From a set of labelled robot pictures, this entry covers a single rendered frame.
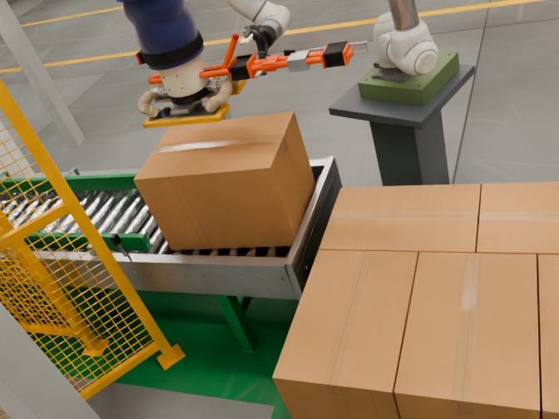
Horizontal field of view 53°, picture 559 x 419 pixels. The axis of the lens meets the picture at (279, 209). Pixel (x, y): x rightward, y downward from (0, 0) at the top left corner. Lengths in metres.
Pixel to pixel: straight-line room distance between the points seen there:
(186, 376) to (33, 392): 0.88
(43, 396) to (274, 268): 0.92
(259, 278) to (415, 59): 1.08
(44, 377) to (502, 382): 1.47
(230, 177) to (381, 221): 0.64
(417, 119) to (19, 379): 1.80
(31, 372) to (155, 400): 0.84
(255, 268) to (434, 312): 0.71
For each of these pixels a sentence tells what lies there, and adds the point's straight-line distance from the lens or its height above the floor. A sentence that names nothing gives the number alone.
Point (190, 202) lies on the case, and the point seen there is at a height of 0.81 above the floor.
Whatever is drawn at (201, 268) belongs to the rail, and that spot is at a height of 0.57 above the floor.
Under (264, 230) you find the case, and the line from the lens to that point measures 2.28.
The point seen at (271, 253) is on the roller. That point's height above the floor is 0.55.
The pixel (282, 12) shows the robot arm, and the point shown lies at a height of 1.30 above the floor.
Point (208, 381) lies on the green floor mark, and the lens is 2.72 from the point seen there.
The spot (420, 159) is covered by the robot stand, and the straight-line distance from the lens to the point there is 2.80.
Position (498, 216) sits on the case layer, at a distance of 2.26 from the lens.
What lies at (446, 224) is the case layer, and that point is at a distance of 2.25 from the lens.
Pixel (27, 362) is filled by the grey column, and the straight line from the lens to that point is 2.07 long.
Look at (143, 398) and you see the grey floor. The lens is 2.82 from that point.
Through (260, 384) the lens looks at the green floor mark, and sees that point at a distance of 2.60.
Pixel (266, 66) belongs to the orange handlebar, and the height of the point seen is 1.27.
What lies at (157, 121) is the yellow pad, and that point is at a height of 1.16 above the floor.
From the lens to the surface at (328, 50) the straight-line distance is 1.95.
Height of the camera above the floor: 2.04
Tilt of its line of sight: 36 degrees down
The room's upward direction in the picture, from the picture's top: 20 degrees counter-clockwise
